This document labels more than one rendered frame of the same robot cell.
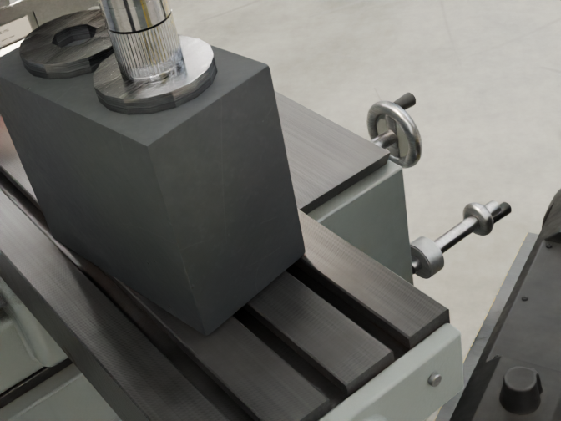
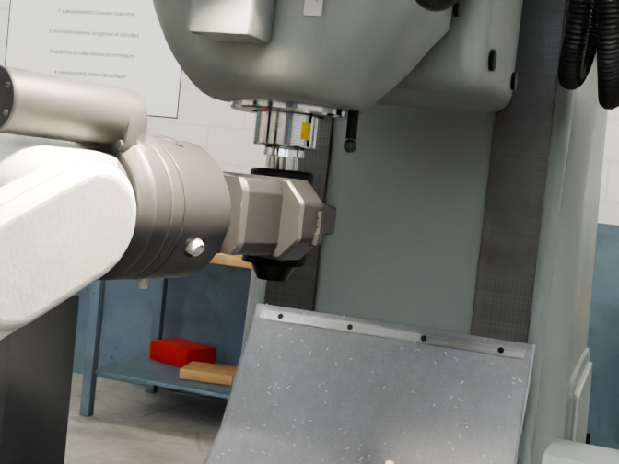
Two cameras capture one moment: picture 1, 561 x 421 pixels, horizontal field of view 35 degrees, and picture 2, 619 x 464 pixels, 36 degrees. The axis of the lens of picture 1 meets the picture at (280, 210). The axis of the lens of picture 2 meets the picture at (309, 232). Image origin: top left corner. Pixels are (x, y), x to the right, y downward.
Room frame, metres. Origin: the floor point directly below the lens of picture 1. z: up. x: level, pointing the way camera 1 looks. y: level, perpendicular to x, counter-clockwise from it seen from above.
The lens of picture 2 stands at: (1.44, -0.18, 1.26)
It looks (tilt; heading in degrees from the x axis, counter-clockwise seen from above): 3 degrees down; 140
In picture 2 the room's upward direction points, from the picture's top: 6 degrees clockwise
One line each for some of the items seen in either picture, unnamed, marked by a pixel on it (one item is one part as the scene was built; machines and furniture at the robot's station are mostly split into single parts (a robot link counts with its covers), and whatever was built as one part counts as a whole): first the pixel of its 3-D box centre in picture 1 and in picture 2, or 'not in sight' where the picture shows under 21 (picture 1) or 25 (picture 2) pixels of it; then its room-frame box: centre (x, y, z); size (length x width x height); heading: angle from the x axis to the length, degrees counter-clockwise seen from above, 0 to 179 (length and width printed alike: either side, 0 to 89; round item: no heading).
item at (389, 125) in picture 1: (377, 144); not in sight; (1.13, -0.17, 0.65); 0.16 x 0.12 x 0.12; 121
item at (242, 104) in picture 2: not in sight; (288, 109); (0.88, 0.26, 1.31); 0.09 x 0.09 x 0.01
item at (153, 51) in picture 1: (142, 28); not in sight; (0.58, 0.07, 1.18); 0.05 x 0.05 x 0.06
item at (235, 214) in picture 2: not in sight; (195, 214); (0.90, 0.17, 1.23); 0.13 x 0.12 x 0.10; 16
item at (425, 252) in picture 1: (460, 231); not in sight; (1.03, -0.27, 0.53); 0.22 x 0.06 x 0.06; 121
